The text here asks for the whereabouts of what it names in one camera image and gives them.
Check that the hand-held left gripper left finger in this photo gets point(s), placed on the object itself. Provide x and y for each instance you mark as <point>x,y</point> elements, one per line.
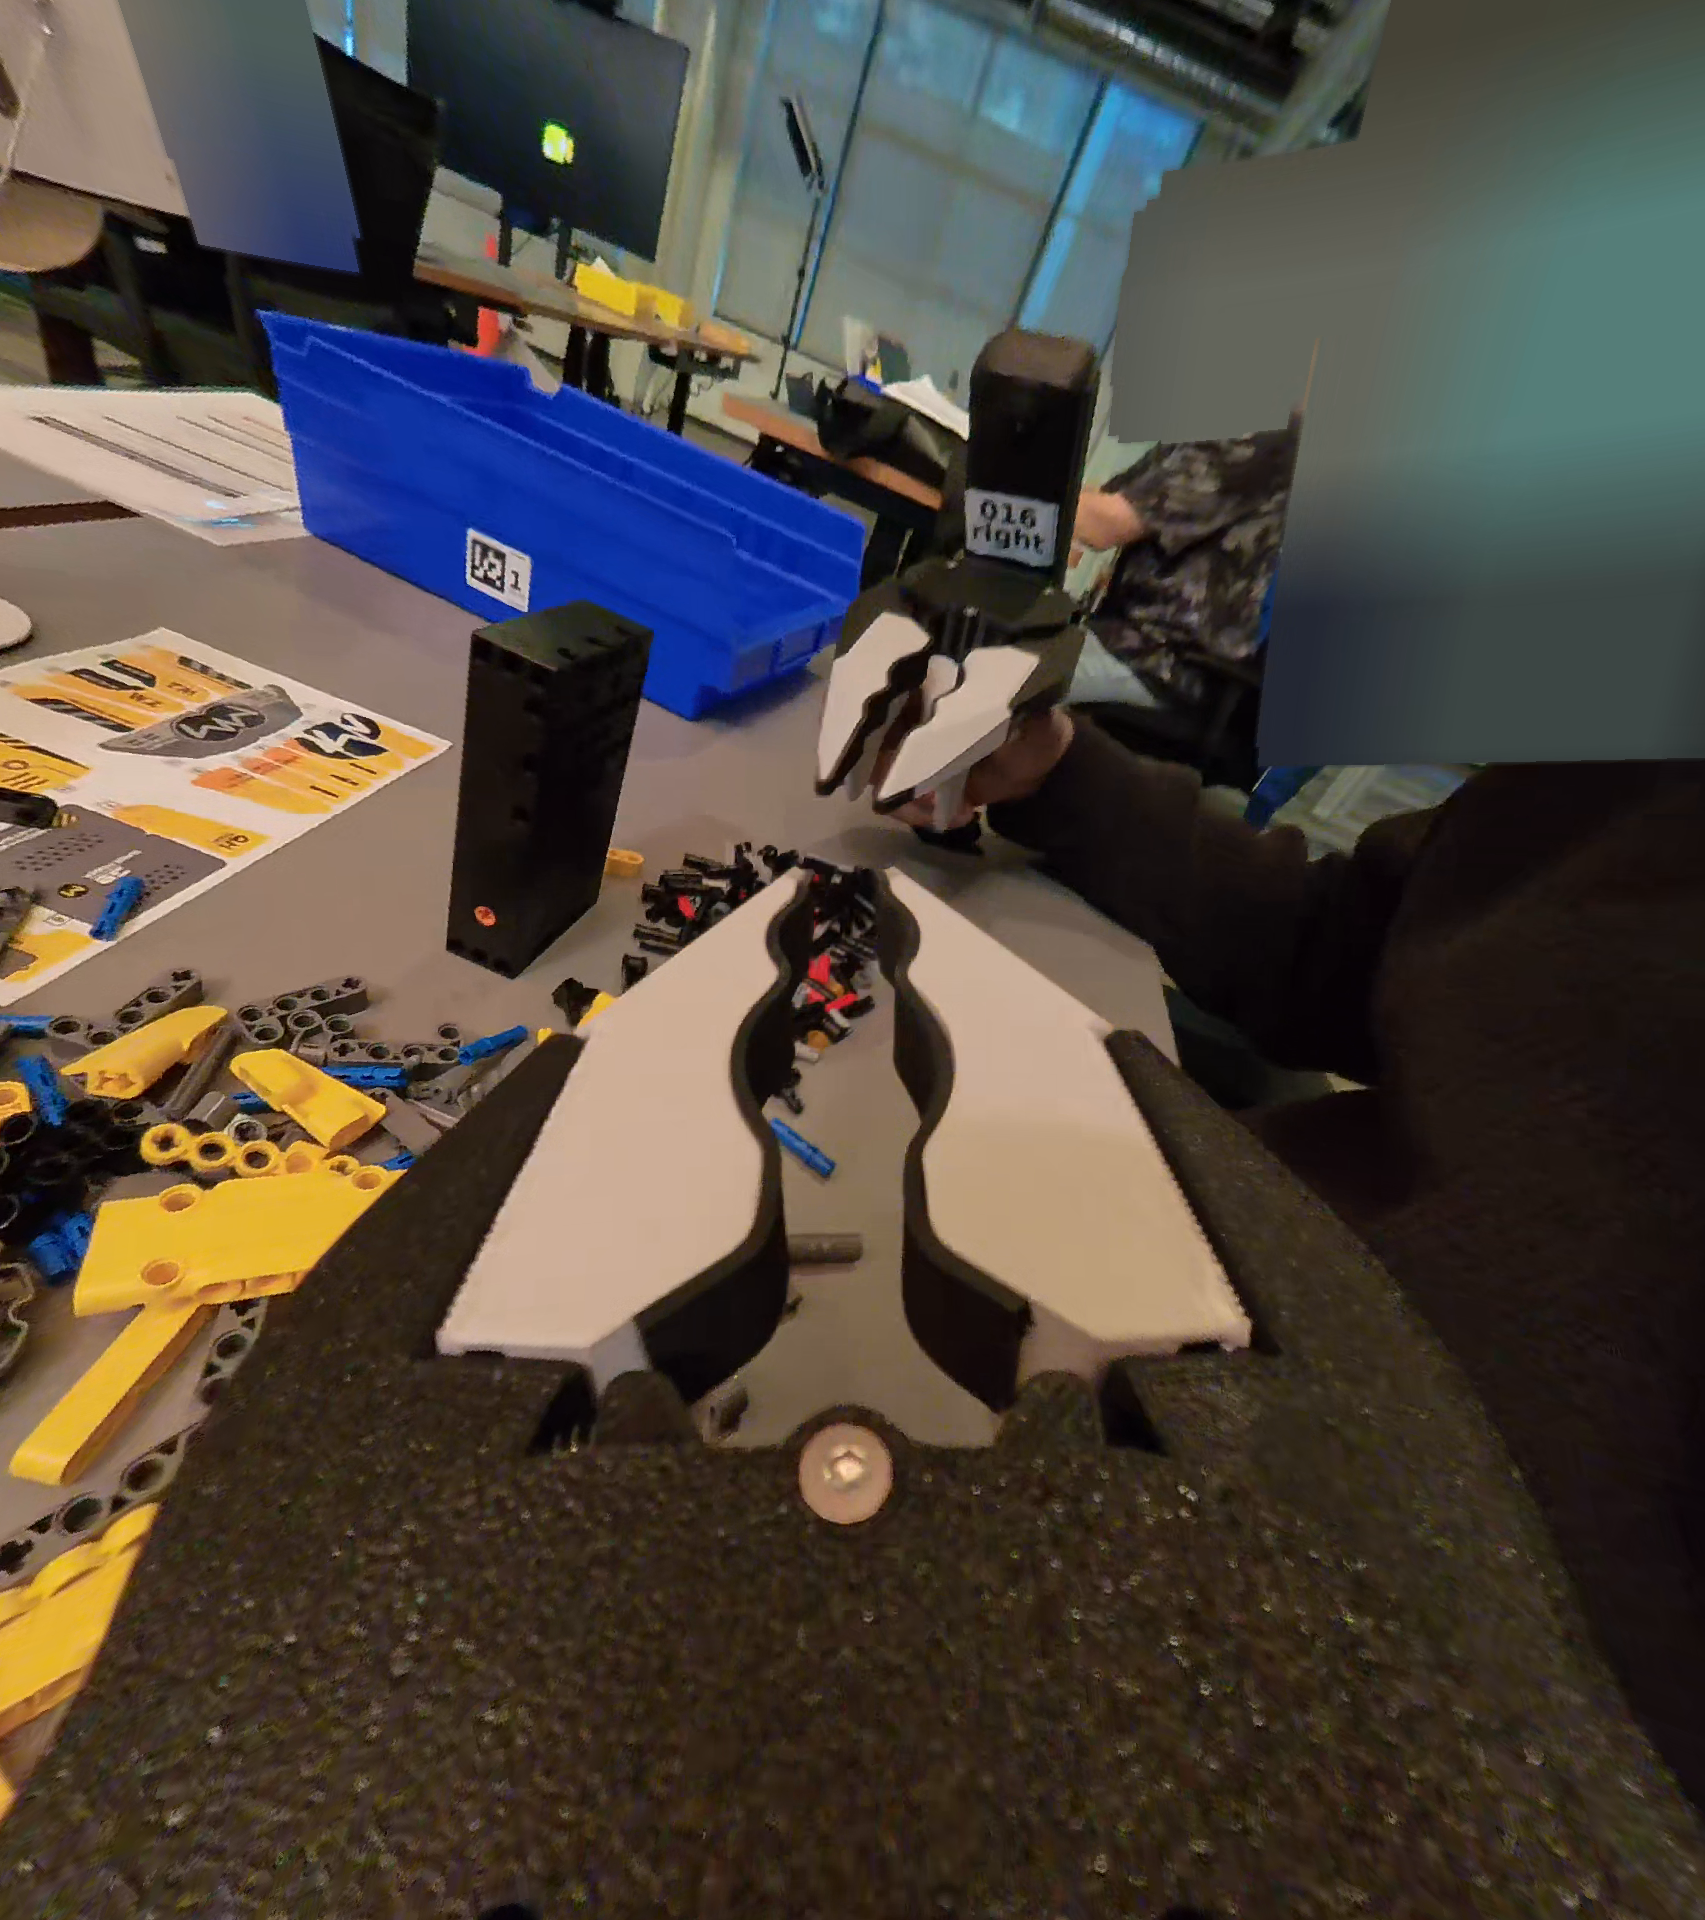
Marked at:
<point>627,1171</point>

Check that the person's right hand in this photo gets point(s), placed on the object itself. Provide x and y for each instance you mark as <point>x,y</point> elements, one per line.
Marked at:
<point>1025,765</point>

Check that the yellow sticker sheet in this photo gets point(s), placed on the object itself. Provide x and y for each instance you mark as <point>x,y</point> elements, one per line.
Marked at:
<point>163,780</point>

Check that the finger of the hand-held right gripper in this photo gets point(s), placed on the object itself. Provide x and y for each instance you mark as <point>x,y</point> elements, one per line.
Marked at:
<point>966,721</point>
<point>867,691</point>

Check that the person's dark sweater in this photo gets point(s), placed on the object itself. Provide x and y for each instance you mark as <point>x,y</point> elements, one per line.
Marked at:
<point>1617,1201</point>

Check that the black bag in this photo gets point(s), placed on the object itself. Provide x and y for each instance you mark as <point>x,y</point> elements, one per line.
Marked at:
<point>884,421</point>

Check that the blue plastic storage bin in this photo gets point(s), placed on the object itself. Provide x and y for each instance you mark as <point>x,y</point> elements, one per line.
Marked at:
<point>524,465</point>

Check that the pile of black red pins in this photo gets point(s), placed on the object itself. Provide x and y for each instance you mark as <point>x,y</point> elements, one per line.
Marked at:
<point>688,893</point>

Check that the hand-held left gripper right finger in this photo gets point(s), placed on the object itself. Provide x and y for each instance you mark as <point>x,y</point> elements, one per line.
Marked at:
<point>1077,1185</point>

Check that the person's right forearm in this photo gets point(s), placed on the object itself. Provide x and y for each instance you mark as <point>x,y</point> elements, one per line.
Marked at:
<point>1211,900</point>

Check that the dark computer monitor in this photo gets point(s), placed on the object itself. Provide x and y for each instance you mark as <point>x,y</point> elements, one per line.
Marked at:
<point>614,90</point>

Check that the printed white paper sheet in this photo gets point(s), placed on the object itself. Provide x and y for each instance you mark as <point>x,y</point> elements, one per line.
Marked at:
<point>116,450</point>

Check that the black perforated block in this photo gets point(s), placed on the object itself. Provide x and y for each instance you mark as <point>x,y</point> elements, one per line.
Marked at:
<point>538,780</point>

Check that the yellow box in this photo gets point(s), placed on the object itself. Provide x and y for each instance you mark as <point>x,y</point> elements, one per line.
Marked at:
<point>627,290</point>

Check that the black thin liftarm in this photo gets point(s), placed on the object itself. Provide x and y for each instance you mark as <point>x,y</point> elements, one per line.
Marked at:
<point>5,800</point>

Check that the pile of yellow black bricks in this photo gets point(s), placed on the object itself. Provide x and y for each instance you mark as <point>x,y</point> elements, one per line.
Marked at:
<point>223,1231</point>

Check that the wooden background desk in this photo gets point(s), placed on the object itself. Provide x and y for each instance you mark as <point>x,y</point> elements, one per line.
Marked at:
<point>824,450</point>
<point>584,339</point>

